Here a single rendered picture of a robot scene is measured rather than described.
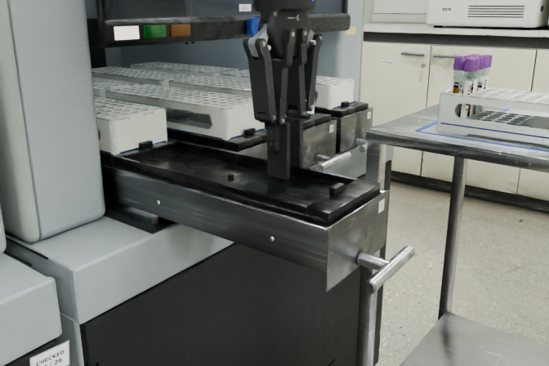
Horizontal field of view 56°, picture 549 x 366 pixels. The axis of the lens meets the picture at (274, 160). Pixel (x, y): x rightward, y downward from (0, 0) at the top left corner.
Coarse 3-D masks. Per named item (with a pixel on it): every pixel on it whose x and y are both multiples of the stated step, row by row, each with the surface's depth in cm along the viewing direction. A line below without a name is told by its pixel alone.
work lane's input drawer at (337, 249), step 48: (144, 144) 74; (192, 144) 76; (144, 192) 66; (192, 192) 61; (240, 192) 58; (288, 192) 61; (336, 192) 56; (384, 192) 60; (240, 240) 58; (288, 240) 54; (336, 240) 52; (384, 240) 62
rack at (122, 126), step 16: (96, 112) 75; (112, 112) 75; (128, 112) 75; (144, 112) 75; (160, 112) 77; (112, 128) 71; (128, 128) 72; (144, 128) 75; (160, 128) 77; (112, 144) 71; (128, 144) 73
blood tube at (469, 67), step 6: (468, 60) 78; (474, 60) 78; (468, 66) 78; (474, 66) 78; (468, 72) 78; (468, 78) 79; (462, 84) 80; (468, 84) 79; (462, 90) 80; (468, 90) 79; (462, 108) 80; (462, 114) 80
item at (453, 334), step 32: (384, 128) 85; (416, 128) 85; (384, 160) 86; (480, 160) 74; (512, 160) 71; (544, 160) 68; (448, 224) 124; (448, 256) 126; (448, 288) 128; (448, 320) 126; (416, 352) 115; (448, 352) 115; (480, 352) 115; (512, 352) 115; (544, 352) 115
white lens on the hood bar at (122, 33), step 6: (114, 30) 63; (120, 30) 64; (126, 30) 64; (132, 30) 65; (138, 30) 66; (114, 36) 63; (120, 36) 64; (126, 36) 65; (132, 36) 65; (138, 36) 66
